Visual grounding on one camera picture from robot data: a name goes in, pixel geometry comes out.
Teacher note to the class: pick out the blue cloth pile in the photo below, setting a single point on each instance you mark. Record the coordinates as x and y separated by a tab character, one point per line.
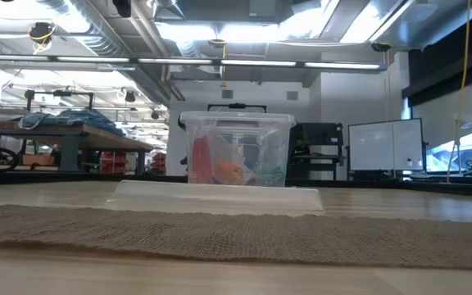
72	119

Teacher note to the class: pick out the long ceiling light strip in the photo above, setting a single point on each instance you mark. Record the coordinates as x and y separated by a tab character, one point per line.
178	61

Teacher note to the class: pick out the clear zip bag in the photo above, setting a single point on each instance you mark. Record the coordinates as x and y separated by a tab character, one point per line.
219	196

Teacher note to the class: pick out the black metal table frame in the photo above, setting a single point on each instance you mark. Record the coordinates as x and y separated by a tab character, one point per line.
55	177

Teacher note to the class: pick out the clear plastic storage bin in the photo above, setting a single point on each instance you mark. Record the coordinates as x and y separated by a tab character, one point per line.
240	151

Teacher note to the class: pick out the orange bandage roll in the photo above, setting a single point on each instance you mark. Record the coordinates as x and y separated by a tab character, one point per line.
230	170

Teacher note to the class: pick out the black camera gantry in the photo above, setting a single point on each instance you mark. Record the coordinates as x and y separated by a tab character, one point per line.
60	93

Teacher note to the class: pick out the wooden workbench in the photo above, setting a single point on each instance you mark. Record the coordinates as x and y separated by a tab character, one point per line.
96	141

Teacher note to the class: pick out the red storage drawers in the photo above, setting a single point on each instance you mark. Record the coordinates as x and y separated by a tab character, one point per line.
113	162
159	162

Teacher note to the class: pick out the black gantry bar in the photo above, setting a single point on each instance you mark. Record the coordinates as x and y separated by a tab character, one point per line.
236	106

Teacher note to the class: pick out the whiteboard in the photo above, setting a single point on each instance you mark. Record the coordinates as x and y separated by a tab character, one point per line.
383	143

